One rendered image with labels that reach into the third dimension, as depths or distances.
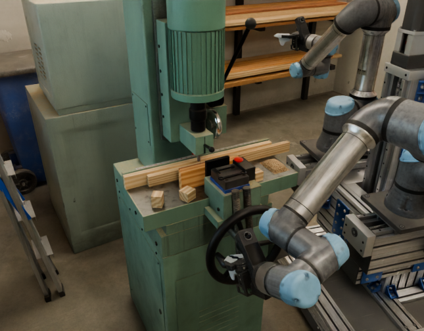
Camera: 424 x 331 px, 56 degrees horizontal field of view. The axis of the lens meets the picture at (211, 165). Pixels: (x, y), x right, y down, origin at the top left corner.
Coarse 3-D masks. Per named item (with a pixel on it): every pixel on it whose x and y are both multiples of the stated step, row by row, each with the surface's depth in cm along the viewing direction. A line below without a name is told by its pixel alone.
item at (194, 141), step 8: (184, 128) 140; (184, 136) 141; (192, 136) 135; (200, 136) 134; (208, 136) 135; (184, 144) 143; (192, 144) 137; (200, 144) 135; (208, 144) 137; (200, 152) 136; (208, 152) 138
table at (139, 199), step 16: (256, 160) 155; (272, 176) 144; (288, 176) 145; (128, 192) 134; (144, 192) 134; (176, 192) 134; (272, 192) 145; (144, 208) 126; (160, 208) 126; (176, 208) 127; (192, 208) 130; (208, 208) 132; (144, 224) 124; (160, 224) 127
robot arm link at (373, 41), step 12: (384, 0) 155; (396, 0) 158; (384, 12) 155; (396, 12) 159; (372, 24) 159; (384, 24) 159; (372, 36) 163; (384, 36) 164; (372, 48) 165; (360, 60) 170; (372, 60) 167; (360, 72) 172; (372, 72) 170; (360, 84) 173; (372, 84) 172; (360, 96) 174; (372, 96) 174
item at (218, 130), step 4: (208, 112) 153; (212, 112) 151; (216, 112) 151; (208, 116) 155; (212, 116) 151; (216, 116) 150; (208, 120) 155; (212, 120) 153; (216, 120) 150; (220, 120) 151; (208, 124) 155; (212, 124) 153; (216, 124) 150; (220, 124) 150; (208, 128) 156; (212, 128) 154; (216, 128) 151; (220, 128) 151; (212, 132) 155; (216, 132) 151; (220, 132) 152; (216, 136) 153
